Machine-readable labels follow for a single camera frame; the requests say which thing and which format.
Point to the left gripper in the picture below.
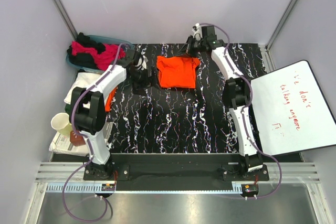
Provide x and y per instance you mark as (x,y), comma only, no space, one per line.
(138,88)

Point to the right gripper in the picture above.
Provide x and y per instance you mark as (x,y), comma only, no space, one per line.
(186,50)

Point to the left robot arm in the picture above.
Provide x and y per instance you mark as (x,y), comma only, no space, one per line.
(88,114)

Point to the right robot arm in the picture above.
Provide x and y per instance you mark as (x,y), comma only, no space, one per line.
(237,95)

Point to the stack of papers and books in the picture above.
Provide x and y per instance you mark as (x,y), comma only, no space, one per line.
(62,145)

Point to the magenta t-shirt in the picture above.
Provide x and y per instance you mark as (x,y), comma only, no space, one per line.
(106,58)

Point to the clear blue plastic bin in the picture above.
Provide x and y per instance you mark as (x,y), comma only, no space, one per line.
(105,40)

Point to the black t-shirt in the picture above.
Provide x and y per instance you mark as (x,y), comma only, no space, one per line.
(84,51)

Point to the folded dark green t-shirt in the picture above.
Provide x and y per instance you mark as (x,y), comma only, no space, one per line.
(67,109)

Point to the dark red cube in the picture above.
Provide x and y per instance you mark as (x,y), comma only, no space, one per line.
(76,140)

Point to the yellow-green mug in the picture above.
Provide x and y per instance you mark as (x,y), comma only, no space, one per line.
(60,122)

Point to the whiteboard with red writing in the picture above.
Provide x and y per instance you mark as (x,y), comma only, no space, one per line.
(291,112)

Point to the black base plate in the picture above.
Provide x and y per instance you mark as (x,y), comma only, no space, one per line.
(220,180)

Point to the aluminium frame rail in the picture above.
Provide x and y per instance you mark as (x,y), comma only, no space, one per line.
(290,173)

